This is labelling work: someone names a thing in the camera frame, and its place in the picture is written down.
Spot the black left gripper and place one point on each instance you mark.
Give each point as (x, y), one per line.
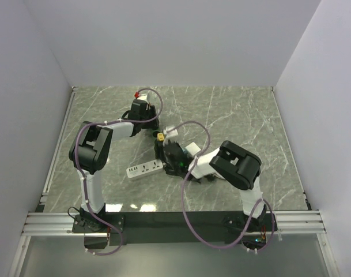
(153, 124)

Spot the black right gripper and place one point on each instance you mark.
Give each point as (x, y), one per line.
(158, 151)

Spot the green power strip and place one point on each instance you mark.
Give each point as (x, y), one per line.
(155, 133)

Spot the yellow plug adapter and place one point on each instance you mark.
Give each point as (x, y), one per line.
(160, 137)

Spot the white power strip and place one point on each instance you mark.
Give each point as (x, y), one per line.
(144, 169)

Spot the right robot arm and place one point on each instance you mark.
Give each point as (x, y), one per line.
(238, 166)

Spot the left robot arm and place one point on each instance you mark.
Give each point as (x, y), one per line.
(90, 150)

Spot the white plug adapter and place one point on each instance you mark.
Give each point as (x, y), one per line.
(193, 147)

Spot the black base beam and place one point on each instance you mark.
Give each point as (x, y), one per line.
(166, 227)

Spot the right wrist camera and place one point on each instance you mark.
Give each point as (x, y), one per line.
(170, 132)

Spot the aluminium frame rail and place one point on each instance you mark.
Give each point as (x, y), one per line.
(60, 224)

